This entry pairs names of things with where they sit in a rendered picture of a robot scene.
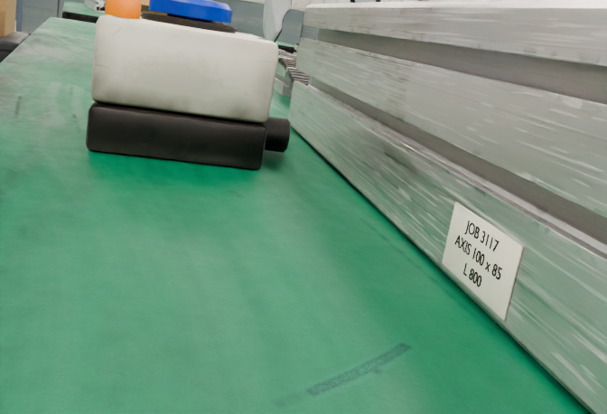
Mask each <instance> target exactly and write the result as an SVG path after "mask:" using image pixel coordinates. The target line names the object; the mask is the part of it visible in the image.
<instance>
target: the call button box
mask: <svg viewBox="0 0 607 414"><path fill-rule="evenodd" d="M236 28H237V27H234V26H228V25H224V24H214V23H212V24H210V23H204V22H198V21H193V20H187V19H182V18H176V17H171V16H167V15H163V14H152V13H146V12H142V13H141V14H140V19H133V18H126V17H121V16H115V15H110V14H105V15H101V16H100V17H99V18H98V21H97V26H96V36H95V46H94V57H93V67H92V77H91V88H90V94H91V97H92V99H93V100H95V101H94V103H93V104H92V105H91V107H90V108H89V115H88V125H87V136H86V146H87V149H89V150H91V151H96V152H104V153H112V154H120V155H135V156H142V157H151V158H159V159H166V160H174V161H183V162H191V163H198V164H206V165H221V166H229V167H237V168H245V169H253V170H256V169H259V168H260V167H261V165H262V163H263V156H264V151H265V150H267V151H275V152H282V153H283V152H284V151H285V150H286V148H287V147H288V143H289V137H290V122H289V121H288V119H287V118H275V117H269V112H270V107H271V100H272V94H273V88H274V82H275V71H276V65H277V58H278V53H279V50H278V47H277V44H276V43H274V42H272V41H271V40H269V39H264V38H261V37H258V36H255V35H253V34H252V33H237V31H238V30H237V29H236Z"/></svg>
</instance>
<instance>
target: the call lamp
mask: <svg viewBox="0 0 607 414"><path fill-rule="evenodd" d="M105 14H110V15H115V16H121V17H126V18H133V19H140V14H141V3H140V0H106V7H105Z"/></svg>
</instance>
